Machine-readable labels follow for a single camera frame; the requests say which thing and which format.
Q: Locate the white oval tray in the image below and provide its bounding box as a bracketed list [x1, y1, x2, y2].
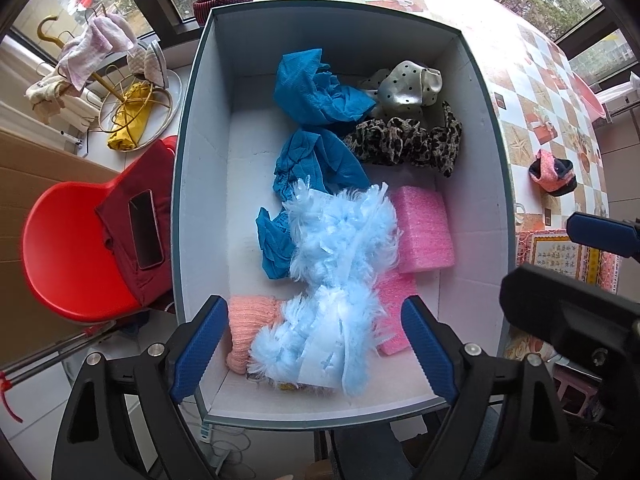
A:
[97, 67, 183, 151]

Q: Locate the blue disposable shoe cover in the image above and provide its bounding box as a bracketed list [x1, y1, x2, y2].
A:
[255, 206, 301, 281]
[272, 127, 372, 206]
[274, 49, 377, 126]

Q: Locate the pink and black sock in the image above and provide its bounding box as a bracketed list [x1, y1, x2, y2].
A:
[529, 149, 577, 193]

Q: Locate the gold curved handle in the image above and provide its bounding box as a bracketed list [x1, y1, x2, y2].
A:
[37, 14, 66, 43]

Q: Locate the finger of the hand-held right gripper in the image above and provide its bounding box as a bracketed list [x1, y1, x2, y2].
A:
[566, 211, 640, 263]

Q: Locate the fluffy light blue garment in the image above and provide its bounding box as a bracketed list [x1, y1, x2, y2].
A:
[246, 182, 403, 401]

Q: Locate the leopard print scrunchie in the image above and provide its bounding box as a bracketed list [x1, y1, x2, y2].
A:
[342, 101, 463, 178]

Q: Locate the white cable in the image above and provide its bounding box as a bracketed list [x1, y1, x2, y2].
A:
[200, 420, 251, 476]

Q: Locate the grey cardboard storage box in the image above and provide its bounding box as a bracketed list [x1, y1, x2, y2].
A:
[170, 2, 517, 431]

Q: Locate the grey checked cloth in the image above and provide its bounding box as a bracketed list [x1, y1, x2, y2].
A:
[127, 40, 166, 86]

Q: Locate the pink foam block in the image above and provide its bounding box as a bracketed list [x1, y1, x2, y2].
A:
[372, 272, 421, 357]
[390, 185, 457, 275]

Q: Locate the pink plastic basin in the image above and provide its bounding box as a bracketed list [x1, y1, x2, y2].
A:
[570, 72, 608, 118]

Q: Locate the red garment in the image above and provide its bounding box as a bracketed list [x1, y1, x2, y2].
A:
[95, 135, 178, 308]

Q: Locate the brown cardboard sheet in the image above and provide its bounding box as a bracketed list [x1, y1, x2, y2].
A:
[0, 127, 121, 261]

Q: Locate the pink towel cloth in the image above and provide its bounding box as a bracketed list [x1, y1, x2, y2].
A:
[57, 14, 137, 88]

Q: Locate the gold wire rack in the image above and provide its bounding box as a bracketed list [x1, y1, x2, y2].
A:
[85, 2, 173, 136]

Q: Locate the black smartphone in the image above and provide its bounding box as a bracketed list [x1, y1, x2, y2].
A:
[129, 190, 165, 270]

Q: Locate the yellow cloth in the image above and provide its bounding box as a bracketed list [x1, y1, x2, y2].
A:
[107, 82, 153, 152]

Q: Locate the pink plastic stool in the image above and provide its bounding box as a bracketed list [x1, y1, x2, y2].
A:
[552, 365, 601, 416]

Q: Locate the metal pole with red tie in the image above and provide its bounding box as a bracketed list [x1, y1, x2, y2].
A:
[0, 320, 118, 423]

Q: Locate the white polka dot scrunchie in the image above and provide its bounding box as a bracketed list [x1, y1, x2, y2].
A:
[357, 61, 444, 121]

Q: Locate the pink knitted cloth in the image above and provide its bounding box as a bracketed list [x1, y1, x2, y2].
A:
[226, 295, 286, 376]

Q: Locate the red plastic chair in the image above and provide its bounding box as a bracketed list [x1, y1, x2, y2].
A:
[21, 180, 176, 321]

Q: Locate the checkered printed tablecloth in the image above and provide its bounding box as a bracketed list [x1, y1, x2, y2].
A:
[252, 0, 618, 361]

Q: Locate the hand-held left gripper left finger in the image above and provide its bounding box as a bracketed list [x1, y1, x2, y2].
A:
[50, 295, 231, 480]

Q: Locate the beige cloth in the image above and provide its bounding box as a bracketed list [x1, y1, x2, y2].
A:
[25, 67, 83, 123]

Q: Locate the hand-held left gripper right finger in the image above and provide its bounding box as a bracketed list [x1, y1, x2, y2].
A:
[400, 295, 578, 480]

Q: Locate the maroon knitted item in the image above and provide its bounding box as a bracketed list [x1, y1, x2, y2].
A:
[193, 0, 251, 26]

